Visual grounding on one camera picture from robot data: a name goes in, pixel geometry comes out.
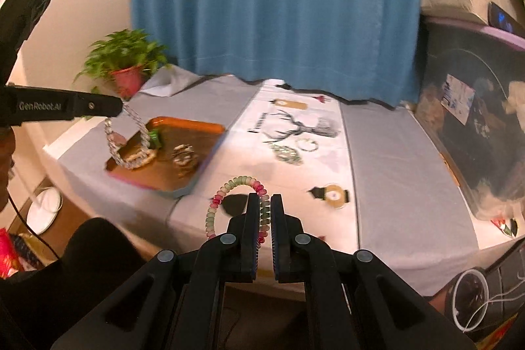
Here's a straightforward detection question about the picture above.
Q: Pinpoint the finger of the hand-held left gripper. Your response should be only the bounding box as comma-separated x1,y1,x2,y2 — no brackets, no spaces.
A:
74,93,124,118

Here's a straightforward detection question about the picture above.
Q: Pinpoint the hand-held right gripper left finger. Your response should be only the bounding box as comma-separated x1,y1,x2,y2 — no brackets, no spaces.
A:
49,193,261,350

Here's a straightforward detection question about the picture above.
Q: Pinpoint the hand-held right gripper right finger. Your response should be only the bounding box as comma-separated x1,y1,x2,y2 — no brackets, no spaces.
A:
271,193,478,350

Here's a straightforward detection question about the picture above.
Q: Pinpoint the pink and green bead bracelet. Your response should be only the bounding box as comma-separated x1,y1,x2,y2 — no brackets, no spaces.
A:
205,175,272,250

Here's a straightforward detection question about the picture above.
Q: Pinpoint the clear crystal bead bracelet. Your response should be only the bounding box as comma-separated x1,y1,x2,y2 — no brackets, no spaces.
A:
104,102,152,170

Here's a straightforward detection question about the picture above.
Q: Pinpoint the wooden bead bracelet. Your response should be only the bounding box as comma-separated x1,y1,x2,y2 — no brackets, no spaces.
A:
121,149,158,170

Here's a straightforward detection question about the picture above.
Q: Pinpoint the green stone chip bracelet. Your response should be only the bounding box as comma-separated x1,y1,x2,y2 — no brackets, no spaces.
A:
268,143,304,166

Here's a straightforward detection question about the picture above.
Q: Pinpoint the orange metal tray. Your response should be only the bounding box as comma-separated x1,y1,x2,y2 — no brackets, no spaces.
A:
104,116,226,198

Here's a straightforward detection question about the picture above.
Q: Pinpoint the thin metal bangle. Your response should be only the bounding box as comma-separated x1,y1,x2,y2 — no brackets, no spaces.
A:
296,137,320,153

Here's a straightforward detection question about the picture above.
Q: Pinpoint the black and white bead bracelet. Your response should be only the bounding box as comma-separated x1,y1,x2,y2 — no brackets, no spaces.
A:
170,144,201,175

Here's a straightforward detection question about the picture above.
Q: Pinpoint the green plant in red pot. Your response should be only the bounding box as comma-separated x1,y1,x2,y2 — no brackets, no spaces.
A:
74,29,173,98

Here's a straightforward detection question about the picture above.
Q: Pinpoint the white printed table runner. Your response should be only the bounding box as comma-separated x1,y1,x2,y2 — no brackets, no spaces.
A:
169,78,362,314

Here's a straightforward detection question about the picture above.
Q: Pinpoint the white round floor device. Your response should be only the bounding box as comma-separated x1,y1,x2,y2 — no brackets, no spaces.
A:
27,187,63,236

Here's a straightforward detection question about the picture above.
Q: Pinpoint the grey tablecloth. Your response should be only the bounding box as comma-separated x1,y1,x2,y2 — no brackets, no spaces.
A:
43,67,499,297

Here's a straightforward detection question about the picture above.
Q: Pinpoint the red patterned bag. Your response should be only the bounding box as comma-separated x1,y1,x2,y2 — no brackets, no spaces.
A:
0,227,58,279

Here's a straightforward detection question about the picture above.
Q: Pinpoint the blue curtain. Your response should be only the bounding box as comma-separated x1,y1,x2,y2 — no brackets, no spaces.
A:
130,0,423,107

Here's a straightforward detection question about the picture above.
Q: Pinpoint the red and green packet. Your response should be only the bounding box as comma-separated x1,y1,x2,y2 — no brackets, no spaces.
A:
490,216,519,240

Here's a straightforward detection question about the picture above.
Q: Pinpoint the black device blue display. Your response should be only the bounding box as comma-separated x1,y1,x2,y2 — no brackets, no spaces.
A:
488,1,525,34

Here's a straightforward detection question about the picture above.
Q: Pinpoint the black cable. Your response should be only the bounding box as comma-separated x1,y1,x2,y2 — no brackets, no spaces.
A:
8,165,60,260

